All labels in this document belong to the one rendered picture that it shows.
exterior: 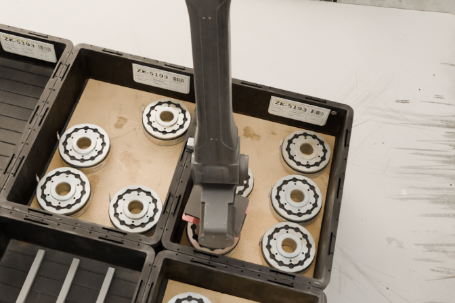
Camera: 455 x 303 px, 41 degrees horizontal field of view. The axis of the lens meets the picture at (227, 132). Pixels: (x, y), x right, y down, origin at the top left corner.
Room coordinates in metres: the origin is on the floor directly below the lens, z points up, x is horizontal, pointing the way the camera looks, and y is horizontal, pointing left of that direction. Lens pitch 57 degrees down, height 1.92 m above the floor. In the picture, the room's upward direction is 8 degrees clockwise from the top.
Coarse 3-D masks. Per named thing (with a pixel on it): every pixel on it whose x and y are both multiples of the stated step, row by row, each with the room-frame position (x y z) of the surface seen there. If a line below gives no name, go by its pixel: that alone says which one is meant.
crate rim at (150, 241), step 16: (80, 48) 0.81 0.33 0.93; (96, 48) 0.81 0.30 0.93; (160, 64) 0.80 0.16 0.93; (176, 64) 0.80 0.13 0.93; (64, 80) 0.72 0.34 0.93; (48, 112) 0.64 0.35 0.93; (192, 128) 0.65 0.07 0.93; (32, 144) 0.56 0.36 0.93; (16, 176) 0.49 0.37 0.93; (176, 176) 0.54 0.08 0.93; (16, 208) 0.43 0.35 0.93; (32, 208) 0.43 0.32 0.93; (80, 224) 0.42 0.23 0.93; (96, 224) 0.42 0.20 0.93; (160, 224) 0.44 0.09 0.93; (144, 240) 0.40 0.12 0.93; (160, 240) 0.41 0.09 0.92
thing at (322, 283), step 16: (240, 80) 0.78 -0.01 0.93; (288, 96) 0.76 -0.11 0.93; (304, 96) 0.77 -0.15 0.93; (352, 112) 0.74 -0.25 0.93; (176, 192) 0.51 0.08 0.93; (336, 192) 0.55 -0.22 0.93; (176, 208) 0.48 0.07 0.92; (336, 208) 0.52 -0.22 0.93; (336, 224) 0.49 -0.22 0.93; (208, 256) 0.39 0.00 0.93; (224, 256) 0.40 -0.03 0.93; (256, 272) 0.38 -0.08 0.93; (272, 272) 0.38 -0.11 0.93; (288, 272) 0.38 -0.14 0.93; (320, 288) 0.37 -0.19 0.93
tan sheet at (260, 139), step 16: (240, 128) 0.73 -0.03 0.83; (256, 128) 0.74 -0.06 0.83; (272, 128) 0.74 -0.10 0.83; (288, 128) 0.75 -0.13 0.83; (240, 144) 0.69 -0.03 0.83; (256, 144) 0.70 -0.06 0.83; (272, 144) 0.70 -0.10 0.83; (256, 160) 0.66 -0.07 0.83; (272, 160) 0.66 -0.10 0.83; (256, 176) 0.62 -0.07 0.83; (272, 176) 0.62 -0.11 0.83; (320, 176) 0.64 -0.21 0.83; (256, 192) 0.58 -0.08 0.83; (256, 208) 0.55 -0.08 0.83; (256, 224) 0.51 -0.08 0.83; (272, 224) 0.52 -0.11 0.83; (320, 224) 0.53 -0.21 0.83; (240, 240) 0.47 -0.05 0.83; (256, 240) 0.48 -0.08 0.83; (240, 256) 0.44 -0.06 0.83; (256, 256) 0.44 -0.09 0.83
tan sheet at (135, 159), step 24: (96, 96) 0.76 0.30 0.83; (120, 96) 0.77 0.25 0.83; (144, 96) 0.78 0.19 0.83; (72, 120) 0.69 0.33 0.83; (96, 120) 0.70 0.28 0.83; (120, 120) 0.71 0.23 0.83; (168, 120) 0.72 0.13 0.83; (120, 144) 0.65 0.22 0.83; (144, 144) 0.66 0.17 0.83; (48, 168) 0.57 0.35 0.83; (120, 168) 0.59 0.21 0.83; (144, 168) 0.60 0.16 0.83; (168, 168) 0.61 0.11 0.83; (96, 192) 0.53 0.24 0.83; (96, 216) 0.48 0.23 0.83
